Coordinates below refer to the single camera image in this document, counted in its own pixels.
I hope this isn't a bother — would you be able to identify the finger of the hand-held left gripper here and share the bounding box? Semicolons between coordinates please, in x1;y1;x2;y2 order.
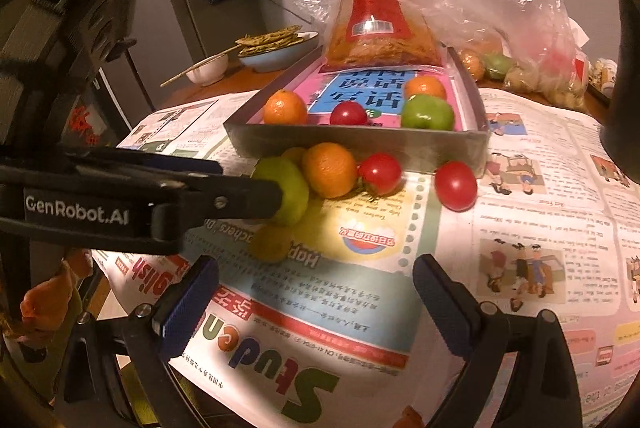
117;148;224;179
150;175;285;255

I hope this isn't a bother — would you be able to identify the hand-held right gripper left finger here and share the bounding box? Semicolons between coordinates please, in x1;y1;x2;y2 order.
55;255;221;428

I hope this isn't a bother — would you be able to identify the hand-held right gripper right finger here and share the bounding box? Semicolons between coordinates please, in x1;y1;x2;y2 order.
412;253;586;428

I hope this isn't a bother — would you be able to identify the green jujube fruit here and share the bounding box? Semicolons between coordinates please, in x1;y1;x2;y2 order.
401;94;455;131
482;52;517;81
250;156;311;227

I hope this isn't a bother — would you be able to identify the orange mandarin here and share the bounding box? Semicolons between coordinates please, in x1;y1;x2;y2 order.
457;49;486;82
404;76;448;101
263;90;309;125
301;142;359;199

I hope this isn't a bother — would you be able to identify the red cherry tomato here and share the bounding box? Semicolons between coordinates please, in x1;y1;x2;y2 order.
434;161;478;211
330;102;369;126
358;153;403;195

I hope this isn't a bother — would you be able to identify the grey rectangular tray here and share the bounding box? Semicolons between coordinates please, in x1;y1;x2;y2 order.
223;44;492;179

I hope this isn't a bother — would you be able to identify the cluster of tan round fruits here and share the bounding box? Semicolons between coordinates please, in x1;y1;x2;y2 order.
505;52;588;109

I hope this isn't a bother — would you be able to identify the person's left hand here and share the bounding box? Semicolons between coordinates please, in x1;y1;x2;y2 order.
19;249;94;340

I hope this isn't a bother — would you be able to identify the grey refrigerator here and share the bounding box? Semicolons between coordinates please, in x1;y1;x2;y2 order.
50;0;173;143

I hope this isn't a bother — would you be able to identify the small white bowl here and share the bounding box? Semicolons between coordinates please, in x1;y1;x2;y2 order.
185;54;229;86

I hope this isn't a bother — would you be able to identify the wooden chopstick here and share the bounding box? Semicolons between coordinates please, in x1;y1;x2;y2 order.
160;45;241;88
172;44;242;81

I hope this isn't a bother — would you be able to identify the colourful printed newspaper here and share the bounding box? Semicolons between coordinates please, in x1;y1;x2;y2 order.
92;88;640;428

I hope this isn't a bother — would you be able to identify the blue enamel bowl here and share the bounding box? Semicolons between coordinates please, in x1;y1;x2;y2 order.
237;32;320;73

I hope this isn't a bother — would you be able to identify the pink book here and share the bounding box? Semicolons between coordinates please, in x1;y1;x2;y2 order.
257;68;476;131

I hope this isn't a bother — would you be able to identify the stack of flat pancakes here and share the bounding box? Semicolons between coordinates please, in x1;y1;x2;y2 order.
235;25;313;56

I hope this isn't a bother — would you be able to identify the red label snack packet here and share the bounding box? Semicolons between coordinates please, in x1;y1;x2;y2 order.
320;0;445;73

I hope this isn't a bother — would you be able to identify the white plastic jar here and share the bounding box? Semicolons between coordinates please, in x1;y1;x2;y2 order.
589;58;618;96

